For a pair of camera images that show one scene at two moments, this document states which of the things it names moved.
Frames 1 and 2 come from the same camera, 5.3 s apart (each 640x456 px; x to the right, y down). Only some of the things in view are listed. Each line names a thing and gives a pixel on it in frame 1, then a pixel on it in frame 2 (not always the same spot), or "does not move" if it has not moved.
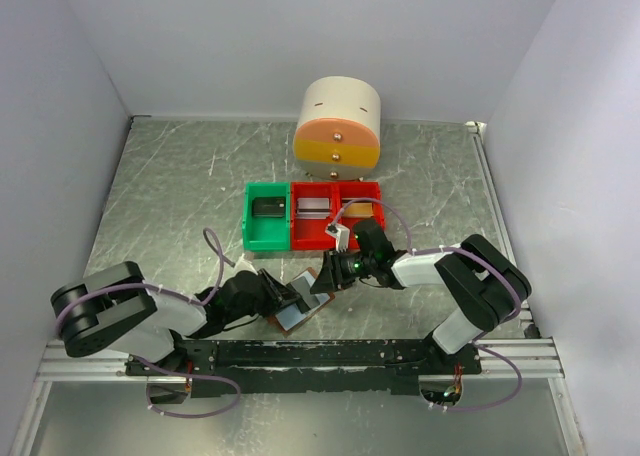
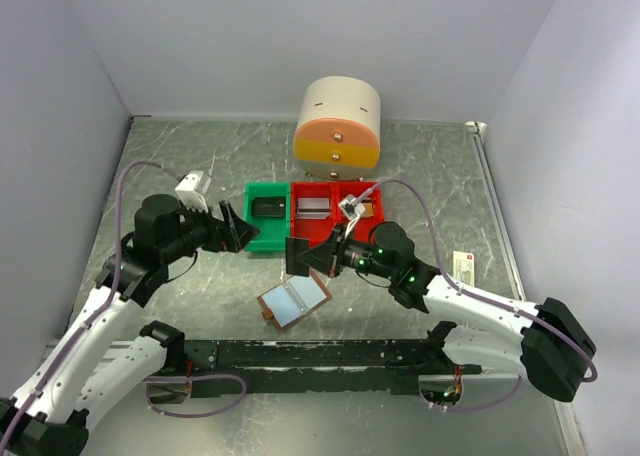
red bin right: x=360 y=190 does not move
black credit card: x=301 y=302 → x=293 y=247
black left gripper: x=278 y=294 → x=238 y=232
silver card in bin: x=312 y=208 does not move
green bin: x=266 y=233 does not move
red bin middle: x=311 y=234 does not move
